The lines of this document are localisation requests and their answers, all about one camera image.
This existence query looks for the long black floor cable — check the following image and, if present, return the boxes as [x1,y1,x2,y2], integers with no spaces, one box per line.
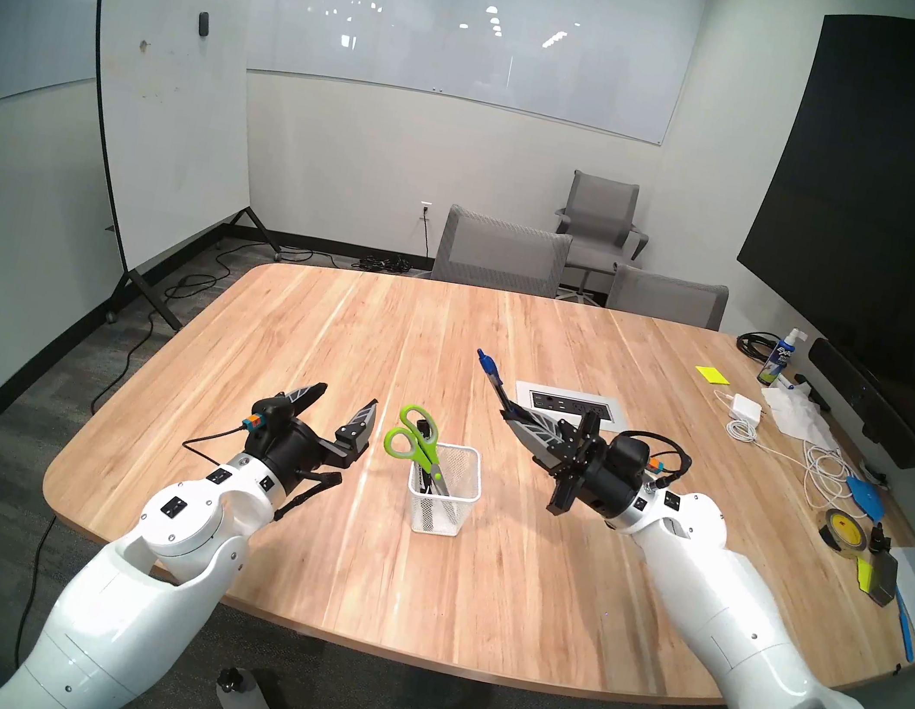
[8,210,353,709]

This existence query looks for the thin blue stick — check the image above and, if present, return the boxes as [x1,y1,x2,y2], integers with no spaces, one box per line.
[883,587,915,664]

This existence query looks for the gray mesh office chair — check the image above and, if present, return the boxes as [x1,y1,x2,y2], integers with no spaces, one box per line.
[430,203,576,303]
[604,263,732,334]

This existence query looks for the coiled black cable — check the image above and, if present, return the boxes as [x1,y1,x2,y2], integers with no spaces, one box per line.
[734,327,787,363]

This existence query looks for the black video sound bar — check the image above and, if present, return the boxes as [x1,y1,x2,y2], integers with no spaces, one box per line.
[790,335,915,472]

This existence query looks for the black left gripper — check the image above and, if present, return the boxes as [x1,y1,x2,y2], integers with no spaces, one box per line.
[251,373,383,502]

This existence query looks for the black floor cable bundle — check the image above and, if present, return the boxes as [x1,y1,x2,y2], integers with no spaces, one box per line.
[350,248,415,280]

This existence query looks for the black wall power cord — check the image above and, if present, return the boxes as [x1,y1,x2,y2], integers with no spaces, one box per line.
[414,212,441,266]

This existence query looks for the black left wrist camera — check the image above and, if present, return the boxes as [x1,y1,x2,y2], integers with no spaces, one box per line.
[242,399,293,456]

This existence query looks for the blue ballpoint pen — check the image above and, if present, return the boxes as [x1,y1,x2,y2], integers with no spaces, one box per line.
[466,348,528,419]

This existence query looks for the black permanent marker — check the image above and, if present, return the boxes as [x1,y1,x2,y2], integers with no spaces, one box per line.
[405,461,466,530]

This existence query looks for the green handled scissors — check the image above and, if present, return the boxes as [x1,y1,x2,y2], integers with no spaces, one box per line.
[376,401,465,498]

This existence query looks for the white power adapter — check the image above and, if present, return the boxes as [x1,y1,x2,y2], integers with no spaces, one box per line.
[727,392,768,426]

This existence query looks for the thin black left camera cable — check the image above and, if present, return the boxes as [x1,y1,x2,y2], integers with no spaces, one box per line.
[179,414,254,473]

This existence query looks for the whiteboard cleaner spray bottle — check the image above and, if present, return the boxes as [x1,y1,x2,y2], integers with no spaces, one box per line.
[755,323,805,392]

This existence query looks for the gray swivel chair with armrests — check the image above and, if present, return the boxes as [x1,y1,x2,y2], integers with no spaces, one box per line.
[541,168,660,307]

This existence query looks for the large black wall television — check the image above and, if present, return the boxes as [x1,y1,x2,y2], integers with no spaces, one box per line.
[714,0,915,422]

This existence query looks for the flat blue plastic object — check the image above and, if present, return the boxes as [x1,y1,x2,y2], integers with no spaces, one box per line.
[839,476,892,524]

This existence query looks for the wide wall glass whiteboard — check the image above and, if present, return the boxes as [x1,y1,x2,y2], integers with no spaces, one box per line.
[201,0,710,151]

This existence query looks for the black and yellow tape roll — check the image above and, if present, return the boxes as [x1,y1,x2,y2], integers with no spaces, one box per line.
[816,506,878,561]

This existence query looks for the white mesh pen holder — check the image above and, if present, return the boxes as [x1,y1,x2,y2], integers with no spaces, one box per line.
[399,437,491,544]

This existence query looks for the black sleeved left gripper cable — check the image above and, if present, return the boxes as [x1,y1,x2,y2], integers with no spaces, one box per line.
[270,463,343,532]

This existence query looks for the yellow and black block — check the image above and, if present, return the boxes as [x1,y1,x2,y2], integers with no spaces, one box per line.
[849,547,906,609]

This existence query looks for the rolling whiteboard on black stand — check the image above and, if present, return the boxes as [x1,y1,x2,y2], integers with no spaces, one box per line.
[40,0,327,347]

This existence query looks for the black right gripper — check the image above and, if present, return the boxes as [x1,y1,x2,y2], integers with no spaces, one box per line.
[487,395,659,532]

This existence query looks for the silver table power outlet panel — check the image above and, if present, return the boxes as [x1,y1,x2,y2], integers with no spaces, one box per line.
[510,380,636,436]

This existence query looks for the crumpled white tissue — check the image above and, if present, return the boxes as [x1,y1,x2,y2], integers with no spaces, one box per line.
[753,381,846,450]

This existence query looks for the white charger cable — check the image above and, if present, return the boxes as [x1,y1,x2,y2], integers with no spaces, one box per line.
[697,390,886,523]

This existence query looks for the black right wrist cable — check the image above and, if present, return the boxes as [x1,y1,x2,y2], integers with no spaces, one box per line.
[620,428,697,493]

